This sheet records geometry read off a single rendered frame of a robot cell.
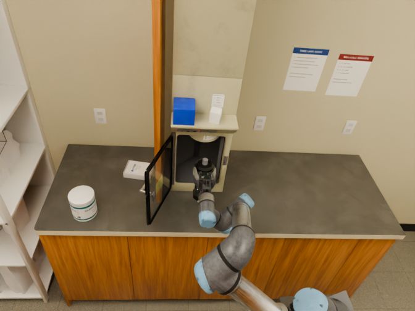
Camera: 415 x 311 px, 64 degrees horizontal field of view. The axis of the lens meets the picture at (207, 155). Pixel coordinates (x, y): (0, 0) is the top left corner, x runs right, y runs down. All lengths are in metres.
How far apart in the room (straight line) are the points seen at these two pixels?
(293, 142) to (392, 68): 0.75
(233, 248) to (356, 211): 1.21
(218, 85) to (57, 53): 0.97
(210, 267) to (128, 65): 1.28
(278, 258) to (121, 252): 0.95
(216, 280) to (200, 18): 1.00
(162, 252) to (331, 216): 1.01
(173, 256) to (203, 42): 1.24
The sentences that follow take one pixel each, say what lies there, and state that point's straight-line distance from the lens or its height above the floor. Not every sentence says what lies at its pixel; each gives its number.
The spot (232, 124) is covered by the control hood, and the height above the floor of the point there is 1.51.
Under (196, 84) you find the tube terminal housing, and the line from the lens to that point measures 1.57.
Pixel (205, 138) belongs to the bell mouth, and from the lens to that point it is 1.78.
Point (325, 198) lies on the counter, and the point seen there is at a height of 0.94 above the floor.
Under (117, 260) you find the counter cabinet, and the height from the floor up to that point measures 0.61.
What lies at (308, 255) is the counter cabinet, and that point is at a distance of 2.24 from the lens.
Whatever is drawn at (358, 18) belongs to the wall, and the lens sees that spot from 2.11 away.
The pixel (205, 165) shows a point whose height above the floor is 1.28.
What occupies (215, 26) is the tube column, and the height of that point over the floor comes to 1.94.
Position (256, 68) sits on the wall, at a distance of 2.06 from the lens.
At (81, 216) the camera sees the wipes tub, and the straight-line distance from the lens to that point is 1.90.
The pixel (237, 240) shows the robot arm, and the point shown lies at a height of 1.49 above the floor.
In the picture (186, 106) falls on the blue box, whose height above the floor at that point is 1.60.
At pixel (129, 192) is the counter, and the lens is 2.04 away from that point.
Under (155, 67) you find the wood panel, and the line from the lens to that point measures 1.44.
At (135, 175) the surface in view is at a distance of 2.08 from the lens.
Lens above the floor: 2.44
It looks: 41 degrees down
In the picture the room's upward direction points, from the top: 7 degrees clockwise
